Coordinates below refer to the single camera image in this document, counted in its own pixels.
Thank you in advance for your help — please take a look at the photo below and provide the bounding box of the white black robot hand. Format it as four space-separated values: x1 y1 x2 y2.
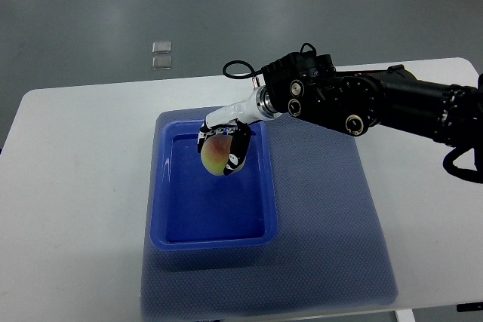
197 87 281 176

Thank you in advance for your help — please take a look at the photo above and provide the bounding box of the blue plastic tray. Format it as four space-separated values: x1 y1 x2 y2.
149 120 278 252

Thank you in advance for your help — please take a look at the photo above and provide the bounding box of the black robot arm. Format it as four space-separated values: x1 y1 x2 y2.
245 43 482 183

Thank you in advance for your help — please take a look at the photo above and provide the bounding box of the blue-grey textured mat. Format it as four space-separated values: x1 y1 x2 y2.
140 109 398 321

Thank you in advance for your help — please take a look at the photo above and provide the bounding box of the yellow red peach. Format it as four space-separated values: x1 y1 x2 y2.
201 134 235 176

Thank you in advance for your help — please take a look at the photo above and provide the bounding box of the upper metal floor plate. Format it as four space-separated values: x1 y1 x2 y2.
152 40 172 54

